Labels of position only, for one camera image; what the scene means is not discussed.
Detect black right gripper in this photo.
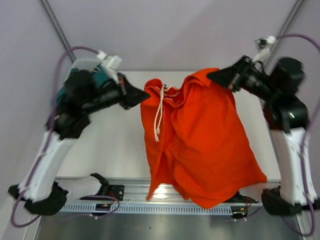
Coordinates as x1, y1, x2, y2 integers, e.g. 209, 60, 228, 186
206, 54, 276, 99

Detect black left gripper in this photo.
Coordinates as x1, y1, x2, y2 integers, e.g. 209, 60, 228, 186
85, 71, 152, 113

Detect orange shorts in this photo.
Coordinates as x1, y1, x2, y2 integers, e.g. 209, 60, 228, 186
140, 68, 267, 209

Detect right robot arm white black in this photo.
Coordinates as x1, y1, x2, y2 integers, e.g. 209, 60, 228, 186
207, 55, 320, 217

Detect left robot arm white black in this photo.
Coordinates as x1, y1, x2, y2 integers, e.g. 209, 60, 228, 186
8, 68, 150, 216

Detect teal green shorts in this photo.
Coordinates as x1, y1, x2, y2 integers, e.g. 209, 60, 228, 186
56, 64, 110, 106

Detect white plastic laundry basket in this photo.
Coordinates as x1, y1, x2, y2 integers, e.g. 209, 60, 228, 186
69, 58, 101, 74

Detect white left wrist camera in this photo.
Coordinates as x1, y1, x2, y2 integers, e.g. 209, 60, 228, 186
96, 50, 123, 71

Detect right corner aluminium post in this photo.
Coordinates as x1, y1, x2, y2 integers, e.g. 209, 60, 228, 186
263, 0, 308, 68

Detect corner aluminium post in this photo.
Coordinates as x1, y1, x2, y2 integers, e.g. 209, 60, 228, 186
263, 0, 308, 68
38, 0, 71, 51

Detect left corner aluminium post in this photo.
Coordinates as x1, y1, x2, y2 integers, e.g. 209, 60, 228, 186
38, 0, 71, 51

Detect aluminium mounting rail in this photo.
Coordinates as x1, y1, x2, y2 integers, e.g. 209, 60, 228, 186
33, 176, 283, 206

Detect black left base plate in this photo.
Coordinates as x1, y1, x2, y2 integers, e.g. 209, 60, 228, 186
80, 184, 125, 201

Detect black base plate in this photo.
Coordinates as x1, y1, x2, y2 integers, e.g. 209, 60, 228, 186
80, 184, 125, 201
223, 191, 258, 204

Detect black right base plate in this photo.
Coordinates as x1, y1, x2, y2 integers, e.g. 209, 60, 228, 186
223, 191, 258, 204

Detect slotted grey cable duct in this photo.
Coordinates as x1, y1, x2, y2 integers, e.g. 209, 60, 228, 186
60, 202, 233, 216

